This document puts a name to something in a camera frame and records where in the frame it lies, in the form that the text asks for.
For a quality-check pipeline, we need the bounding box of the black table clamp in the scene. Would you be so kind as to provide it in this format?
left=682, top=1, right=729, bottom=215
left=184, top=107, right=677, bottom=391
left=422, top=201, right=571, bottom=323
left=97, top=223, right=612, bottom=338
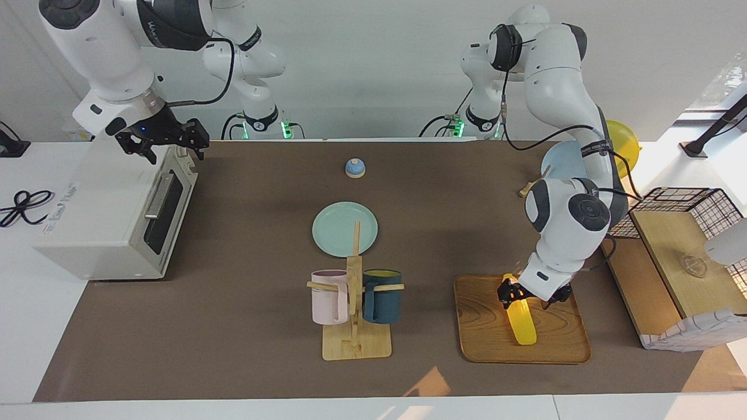
left=0, top=121, right=32, bottom=159

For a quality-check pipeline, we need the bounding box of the brown table mat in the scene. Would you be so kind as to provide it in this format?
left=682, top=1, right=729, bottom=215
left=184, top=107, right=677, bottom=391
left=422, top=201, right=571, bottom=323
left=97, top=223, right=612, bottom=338
left=33, top=140, right=747, bottom=403

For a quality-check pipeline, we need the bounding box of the white rounded device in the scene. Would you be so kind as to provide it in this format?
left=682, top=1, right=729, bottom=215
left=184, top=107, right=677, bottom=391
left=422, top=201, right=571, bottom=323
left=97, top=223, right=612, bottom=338
left=703, top=218, right=747, bottom=268

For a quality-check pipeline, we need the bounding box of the wooden plate rack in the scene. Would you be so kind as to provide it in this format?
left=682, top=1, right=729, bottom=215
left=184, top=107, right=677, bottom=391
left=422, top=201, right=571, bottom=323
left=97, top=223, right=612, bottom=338
left=519, top=164, right=553, bottom=198

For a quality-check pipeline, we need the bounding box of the wooden serving tray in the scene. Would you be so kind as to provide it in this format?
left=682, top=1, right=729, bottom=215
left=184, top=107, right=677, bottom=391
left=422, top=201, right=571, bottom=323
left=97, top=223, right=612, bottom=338
left=453, top=275, right=592, bottom=365

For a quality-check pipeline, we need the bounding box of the dark blue mug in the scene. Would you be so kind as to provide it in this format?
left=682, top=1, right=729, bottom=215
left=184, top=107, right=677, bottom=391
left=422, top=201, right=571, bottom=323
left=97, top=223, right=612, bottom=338
left=362, top=269, right=403, bottom=326

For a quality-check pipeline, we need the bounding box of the pink mug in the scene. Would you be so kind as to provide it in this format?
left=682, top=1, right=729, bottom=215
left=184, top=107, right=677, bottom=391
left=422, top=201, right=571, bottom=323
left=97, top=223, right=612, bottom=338
left=310, top=269, right=351, bottom=326

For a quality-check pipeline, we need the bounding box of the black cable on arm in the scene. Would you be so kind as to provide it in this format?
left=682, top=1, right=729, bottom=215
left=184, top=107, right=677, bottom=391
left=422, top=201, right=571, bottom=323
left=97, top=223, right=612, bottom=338
left=499, top=35, right=644, bottom=275
left=166, top=36, right=235, bottom=108

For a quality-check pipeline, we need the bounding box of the wire basket with wooden shelf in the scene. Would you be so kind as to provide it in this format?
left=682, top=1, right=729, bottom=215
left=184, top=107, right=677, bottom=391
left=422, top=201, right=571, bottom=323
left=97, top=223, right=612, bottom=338
left=598, top=187, right=747, bottom=352

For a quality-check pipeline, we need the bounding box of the wooden mug rack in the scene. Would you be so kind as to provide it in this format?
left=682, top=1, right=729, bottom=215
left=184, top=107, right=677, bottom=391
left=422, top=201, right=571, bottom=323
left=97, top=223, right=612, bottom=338
left=307, top=220, right=406, bottom=362

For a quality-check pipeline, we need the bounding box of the yellow plate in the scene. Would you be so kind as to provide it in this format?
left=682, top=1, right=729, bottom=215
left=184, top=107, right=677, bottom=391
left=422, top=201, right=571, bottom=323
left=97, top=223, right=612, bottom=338
left=605, top=120, right=641, bottom=177

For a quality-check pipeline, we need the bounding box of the mint green plate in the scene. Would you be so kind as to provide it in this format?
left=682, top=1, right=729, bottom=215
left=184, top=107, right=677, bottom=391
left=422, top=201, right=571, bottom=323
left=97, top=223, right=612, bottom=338
left=312, top=201, right=379, bottom=258

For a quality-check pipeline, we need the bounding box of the black angled stand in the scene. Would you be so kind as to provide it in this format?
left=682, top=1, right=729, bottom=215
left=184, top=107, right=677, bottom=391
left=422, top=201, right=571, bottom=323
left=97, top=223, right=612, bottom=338
left=679, top=93, right=747, bottom=159

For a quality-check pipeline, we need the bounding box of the small clear glass object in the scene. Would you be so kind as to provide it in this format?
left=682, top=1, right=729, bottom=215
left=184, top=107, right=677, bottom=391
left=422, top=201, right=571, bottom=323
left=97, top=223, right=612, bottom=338
left=679, top=253, right=708, bottom=278

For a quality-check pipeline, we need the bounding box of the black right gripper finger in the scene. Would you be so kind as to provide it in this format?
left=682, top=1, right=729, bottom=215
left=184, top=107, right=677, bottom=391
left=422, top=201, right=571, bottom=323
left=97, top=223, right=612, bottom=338
left=115, top=132, right=158, bottom=164
left=185, top=118, right=210, bottom=162

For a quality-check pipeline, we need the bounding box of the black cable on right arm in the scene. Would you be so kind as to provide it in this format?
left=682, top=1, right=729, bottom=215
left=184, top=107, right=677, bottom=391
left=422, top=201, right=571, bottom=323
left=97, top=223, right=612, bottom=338
left=166, top=36, right=235, bottom=108

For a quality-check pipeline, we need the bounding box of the loose black coiled cable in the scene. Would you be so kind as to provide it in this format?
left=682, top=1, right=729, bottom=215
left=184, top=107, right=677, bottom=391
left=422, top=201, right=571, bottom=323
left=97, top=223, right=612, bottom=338
left=0, top=190, right=55, bottom=229

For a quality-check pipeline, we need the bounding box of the white toaster oven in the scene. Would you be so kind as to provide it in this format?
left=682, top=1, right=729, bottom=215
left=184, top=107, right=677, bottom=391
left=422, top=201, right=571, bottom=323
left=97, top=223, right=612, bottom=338
left=33, top=137, right=200, bottom=282

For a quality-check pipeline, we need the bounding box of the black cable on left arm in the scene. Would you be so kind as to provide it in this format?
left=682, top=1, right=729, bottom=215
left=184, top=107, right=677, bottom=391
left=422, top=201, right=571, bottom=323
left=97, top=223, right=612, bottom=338
left=499, top=35, right=644, bottom=275

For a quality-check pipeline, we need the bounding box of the black base cable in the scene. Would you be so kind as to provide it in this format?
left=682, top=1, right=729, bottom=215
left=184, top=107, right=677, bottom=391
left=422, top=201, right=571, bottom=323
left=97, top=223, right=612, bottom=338
left=418, top=87, right=474, bottom=139
left=220, top=112, right=247, bottom=141

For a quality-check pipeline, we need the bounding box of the light blue plate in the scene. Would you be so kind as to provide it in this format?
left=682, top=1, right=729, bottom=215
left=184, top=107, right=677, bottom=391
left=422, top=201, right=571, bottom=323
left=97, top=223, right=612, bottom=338
left=540, top=142, right=588, bottom=182

